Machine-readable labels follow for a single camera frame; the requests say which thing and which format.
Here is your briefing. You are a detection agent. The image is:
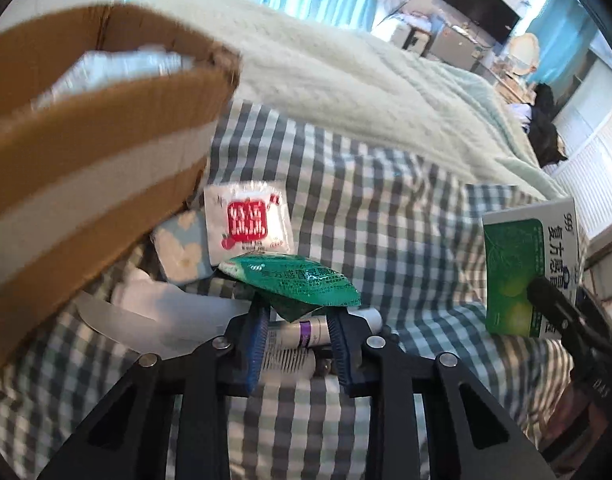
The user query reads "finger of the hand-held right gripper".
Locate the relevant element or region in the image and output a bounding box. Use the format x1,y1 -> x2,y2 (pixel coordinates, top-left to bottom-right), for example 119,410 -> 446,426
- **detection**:
578,287 -> 612,335
528,276 -> 612,362

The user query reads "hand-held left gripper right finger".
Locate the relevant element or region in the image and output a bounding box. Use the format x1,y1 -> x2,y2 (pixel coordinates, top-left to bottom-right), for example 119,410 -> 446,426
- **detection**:
327,307 -> 556,480

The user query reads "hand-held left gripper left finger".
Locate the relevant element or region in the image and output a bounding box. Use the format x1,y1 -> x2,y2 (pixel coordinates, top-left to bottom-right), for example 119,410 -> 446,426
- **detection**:
36,305 -> 271,480

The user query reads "green medicine box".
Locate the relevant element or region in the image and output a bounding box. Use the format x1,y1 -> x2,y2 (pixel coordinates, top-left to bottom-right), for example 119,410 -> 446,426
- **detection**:
482,197 -> 586,338

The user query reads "green foil sachet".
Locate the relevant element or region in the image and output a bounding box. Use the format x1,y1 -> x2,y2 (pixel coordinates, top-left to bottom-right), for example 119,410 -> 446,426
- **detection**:
218,254 -> 361,322

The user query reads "blue floral tissue pack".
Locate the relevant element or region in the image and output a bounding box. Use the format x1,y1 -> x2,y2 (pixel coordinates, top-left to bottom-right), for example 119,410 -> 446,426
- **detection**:
153,210 -> 214,283

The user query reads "brown cardboard box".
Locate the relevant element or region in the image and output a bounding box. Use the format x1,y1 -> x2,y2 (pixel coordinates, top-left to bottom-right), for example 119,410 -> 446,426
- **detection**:
0,2 -> 243,386

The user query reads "white printed tube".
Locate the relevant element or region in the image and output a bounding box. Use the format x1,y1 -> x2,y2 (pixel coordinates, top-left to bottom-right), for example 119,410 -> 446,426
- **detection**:
261,345 -> 317,377

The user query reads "white tube with purple band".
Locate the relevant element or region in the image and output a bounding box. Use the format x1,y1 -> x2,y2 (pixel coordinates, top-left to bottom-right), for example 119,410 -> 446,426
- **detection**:
263,307 -> 384,352

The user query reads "white flat sheet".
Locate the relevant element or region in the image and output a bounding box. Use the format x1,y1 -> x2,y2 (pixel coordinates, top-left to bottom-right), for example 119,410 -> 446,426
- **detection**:
76,267 -> 251,361

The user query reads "white sachet with red label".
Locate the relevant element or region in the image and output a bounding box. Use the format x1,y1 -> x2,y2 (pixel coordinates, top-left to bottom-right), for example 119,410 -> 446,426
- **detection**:
204,180 -> 294,267

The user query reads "white slatted panel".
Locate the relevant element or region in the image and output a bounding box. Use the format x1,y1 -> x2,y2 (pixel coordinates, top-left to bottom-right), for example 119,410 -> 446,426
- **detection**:
550,110 -> 612,241

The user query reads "dark clothing pile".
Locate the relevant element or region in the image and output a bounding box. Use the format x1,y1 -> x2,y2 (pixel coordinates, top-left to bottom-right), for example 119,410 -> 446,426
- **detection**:
528,82 -> 569,166

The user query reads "round white mirror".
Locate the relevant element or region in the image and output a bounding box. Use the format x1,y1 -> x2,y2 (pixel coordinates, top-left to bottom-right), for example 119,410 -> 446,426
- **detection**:
506,32 -> 541,78

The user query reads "teal side curtain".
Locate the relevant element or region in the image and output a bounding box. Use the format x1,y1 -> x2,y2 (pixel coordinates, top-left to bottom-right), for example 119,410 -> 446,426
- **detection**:
528,0 -> 599,86

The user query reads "light green blanket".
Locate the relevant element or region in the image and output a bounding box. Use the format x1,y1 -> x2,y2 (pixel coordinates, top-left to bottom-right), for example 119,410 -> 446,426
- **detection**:
131,0 -> 569,201

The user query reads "grey cabinet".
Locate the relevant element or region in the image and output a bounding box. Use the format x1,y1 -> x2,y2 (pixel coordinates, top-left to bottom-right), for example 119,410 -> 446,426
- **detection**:
428,25 -> 479,73

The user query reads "black wall television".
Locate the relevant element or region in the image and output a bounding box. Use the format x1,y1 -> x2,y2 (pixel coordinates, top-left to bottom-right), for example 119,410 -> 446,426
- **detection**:
443,0 -> 521,46

